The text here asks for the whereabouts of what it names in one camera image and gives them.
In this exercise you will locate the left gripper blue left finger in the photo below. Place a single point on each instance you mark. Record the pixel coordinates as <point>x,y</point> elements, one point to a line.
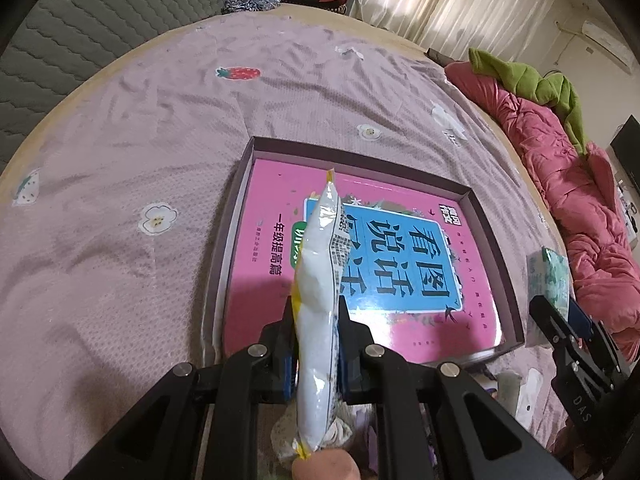
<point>289,354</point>

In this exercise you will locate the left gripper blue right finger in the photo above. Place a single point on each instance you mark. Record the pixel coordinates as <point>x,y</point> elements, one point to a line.
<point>346,369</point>

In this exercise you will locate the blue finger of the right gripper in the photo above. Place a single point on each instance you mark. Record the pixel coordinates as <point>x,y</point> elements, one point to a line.
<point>580,321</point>
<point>547,319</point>

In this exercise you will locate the green floral tissue pack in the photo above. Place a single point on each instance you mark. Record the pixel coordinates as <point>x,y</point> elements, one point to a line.
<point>548,275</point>

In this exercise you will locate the white floral scrunchie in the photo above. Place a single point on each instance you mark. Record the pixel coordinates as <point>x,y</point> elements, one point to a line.
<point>298,435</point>

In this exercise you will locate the yellow white wipes pack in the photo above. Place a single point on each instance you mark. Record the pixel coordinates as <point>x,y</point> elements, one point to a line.
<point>323,254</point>

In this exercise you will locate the peach makeup sponge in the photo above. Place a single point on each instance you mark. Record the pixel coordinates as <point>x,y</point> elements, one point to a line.
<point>332,464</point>

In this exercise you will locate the pink and blue book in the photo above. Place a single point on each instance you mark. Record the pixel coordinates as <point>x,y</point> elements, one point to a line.
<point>414,273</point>

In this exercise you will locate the dark shallow cardboard box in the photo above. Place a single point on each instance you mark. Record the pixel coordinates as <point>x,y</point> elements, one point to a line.
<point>341,162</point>

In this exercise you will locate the pink crumpled comforter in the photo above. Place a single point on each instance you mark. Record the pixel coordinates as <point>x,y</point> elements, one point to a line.
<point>580,192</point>

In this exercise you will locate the black television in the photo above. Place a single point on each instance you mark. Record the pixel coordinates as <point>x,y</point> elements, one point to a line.
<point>626,147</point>

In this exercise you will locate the purple patterned bed quilt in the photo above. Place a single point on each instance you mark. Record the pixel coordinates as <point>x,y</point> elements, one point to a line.
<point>111,207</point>

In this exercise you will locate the green blanket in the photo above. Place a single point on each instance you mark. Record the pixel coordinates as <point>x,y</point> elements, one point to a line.
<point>554,91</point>

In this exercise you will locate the white air conditioner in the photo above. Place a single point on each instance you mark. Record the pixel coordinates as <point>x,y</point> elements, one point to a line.
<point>610,44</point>

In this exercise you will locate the white sheer curtain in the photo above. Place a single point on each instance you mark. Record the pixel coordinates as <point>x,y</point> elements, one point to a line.
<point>505,28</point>

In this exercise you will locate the blue patterned cloth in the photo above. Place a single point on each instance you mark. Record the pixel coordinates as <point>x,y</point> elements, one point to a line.
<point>236,6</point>

